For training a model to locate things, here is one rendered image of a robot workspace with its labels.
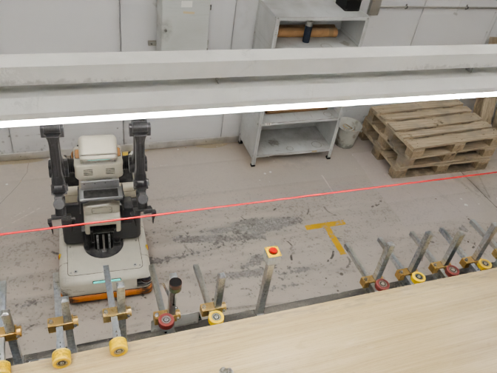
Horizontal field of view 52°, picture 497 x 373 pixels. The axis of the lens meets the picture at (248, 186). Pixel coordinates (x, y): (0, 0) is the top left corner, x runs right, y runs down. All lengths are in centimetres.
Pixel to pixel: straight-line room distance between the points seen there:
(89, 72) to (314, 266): 322
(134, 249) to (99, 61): 259
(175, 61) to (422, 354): 204
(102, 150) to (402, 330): 191
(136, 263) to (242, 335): 134
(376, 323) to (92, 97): 201
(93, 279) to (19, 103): 242
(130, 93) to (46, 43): 325
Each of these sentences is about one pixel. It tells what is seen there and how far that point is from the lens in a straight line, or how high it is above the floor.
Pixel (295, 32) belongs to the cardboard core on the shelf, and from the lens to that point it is 482.
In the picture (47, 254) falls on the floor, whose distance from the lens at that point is 427.
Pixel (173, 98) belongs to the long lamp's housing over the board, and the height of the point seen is 236.
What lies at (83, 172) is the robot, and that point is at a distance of 312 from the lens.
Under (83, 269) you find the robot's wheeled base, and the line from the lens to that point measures 374.
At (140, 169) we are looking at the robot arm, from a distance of 284.
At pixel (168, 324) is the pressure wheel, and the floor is 91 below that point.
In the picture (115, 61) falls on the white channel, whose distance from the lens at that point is 138.
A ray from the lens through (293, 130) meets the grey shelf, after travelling 559.
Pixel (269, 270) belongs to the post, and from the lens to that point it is 268.
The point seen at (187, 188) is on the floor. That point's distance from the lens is 480.
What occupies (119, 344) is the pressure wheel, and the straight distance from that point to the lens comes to 251.
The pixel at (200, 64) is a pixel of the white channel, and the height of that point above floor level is 245.
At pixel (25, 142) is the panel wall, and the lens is 512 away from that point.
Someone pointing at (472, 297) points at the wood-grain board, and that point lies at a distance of 328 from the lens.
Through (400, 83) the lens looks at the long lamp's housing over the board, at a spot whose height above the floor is 237.
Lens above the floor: 308
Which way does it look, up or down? 39 degrees down
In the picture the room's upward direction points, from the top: 10 degrees clockwise
